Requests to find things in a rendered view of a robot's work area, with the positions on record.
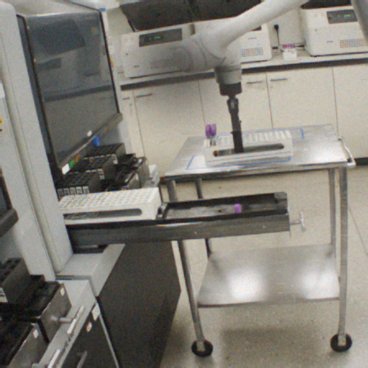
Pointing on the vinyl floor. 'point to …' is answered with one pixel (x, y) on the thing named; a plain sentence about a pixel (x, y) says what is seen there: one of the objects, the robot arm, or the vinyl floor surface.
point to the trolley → (195, 163)
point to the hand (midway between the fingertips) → (238, 141)
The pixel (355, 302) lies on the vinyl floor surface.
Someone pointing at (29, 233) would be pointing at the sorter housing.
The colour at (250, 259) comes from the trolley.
